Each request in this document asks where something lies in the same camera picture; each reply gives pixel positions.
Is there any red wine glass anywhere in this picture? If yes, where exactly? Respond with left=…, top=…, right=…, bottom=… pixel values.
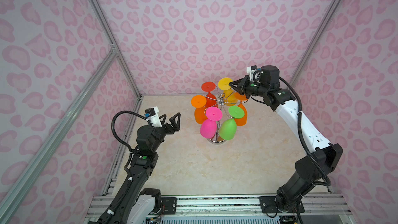
left=201, top=82, right=218, bottom=108

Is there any pink wine glass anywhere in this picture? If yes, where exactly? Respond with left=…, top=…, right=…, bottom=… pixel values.
left=200, top=107, right=223, bottom=139

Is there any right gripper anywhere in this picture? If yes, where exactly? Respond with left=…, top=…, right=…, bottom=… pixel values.
left=229, top=75, right=270, bottom=99

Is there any aluminium frame strut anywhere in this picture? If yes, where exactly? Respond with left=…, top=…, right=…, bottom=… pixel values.
left=1, top=49, right=118, bottom=224

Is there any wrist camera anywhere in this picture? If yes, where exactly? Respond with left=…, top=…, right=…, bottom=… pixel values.
left=145, top=107, right=162, bottom=128
left=246, top=65, right=261, bottom=82

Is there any yellow wine glass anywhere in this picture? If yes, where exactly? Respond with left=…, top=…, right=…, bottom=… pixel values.
left=218, top=77, right=238, bottom=106

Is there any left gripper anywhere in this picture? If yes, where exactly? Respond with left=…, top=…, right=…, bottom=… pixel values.
left=150, top=112, right=179, bottom=155

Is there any chrome wine glass rack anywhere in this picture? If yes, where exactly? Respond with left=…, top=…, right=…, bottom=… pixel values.
left=200, top=89, right=248, bottom=144

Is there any orange wine glass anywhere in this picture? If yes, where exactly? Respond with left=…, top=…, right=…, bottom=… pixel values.
left=233, top=91, right=249, bottom=127
left=191, top=95, right=207, bottom=124

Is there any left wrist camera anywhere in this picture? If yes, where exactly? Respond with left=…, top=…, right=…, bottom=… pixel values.
left=145, top=107, right=162, bottom=128

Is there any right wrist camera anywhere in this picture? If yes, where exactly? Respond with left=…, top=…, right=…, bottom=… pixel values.
left=246, top=65, right=261, bottom=82

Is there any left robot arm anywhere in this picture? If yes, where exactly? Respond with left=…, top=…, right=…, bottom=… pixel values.
left=97, top=107, right=181, bottom=224

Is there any green wine glass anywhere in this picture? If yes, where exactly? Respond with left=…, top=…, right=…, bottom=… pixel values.
left=219, top=106, right=245, bottom=141

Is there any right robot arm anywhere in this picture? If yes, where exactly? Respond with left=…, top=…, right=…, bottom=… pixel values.
left=228, top=65, right=343, bottom=213

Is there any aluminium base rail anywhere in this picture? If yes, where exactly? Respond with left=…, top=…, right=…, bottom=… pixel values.
left=84, top=193, right=356, bottom=224

